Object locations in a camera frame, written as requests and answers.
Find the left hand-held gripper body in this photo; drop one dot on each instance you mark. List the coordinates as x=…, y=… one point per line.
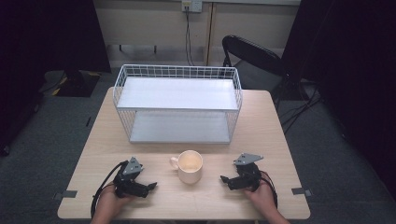
x=128, y=182

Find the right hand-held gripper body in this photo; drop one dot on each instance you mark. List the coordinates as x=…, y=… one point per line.
x=247, y=175

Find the cream white cup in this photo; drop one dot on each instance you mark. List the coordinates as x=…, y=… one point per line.
x=188, y=166

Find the person's left hand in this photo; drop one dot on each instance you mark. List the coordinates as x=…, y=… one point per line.
x=112, y=199

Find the person's right hand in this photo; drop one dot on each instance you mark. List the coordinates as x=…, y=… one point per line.
x=261, y=194

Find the grey tape strip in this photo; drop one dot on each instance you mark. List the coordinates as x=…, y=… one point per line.
x=65, y=194
x=301, y=191

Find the black chair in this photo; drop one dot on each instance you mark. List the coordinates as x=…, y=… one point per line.
x=253, y=67

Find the black curtain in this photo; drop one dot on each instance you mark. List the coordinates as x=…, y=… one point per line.
x=348, y=77
x=49, y=62

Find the black stand base plate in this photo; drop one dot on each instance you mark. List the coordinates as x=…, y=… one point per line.
x=73, y=84

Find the white wall socket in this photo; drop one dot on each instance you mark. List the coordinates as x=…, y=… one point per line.
x=192, y=5

